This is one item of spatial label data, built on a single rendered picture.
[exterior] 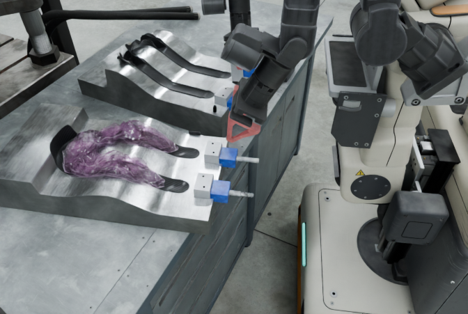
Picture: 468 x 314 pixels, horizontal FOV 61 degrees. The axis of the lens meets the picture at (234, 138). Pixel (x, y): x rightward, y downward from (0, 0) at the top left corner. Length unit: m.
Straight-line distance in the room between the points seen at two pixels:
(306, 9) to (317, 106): 1.92
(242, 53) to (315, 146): 1.61
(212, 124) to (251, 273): 0.87
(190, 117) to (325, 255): 0.73
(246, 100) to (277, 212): 1.23
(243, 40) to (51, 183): 0.54
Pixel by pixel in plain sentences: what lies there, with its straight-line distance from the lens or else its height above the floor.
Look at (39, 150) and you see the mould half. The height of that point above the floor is 0.91.
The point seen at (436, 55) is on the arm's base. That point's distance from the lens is 0.72.
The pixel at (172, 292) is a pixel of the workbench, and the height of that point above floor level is 0.52.
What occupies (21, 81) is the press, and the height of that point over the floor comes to 0.79.
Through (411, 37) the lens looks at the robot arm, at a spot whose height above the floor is 1.24.
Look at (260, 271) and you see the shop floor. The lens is 1.76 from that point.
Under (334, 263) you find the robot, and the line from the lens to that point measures 1.50.
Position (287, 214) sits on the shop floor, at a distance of 1.94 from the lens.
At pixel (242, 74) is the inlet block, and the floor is 0.92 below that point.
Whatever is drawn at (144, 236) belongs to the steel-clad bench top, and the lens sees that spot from 0.92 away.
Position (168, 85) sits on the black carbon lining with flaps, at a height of 0.88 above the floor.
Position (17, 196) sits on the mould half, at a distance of 1.02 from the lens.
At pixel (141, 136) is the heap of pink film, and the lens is 0.97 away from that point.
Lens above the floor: 1.55
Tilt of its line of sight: 43 degrees down
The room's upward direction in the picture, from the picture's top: straight up
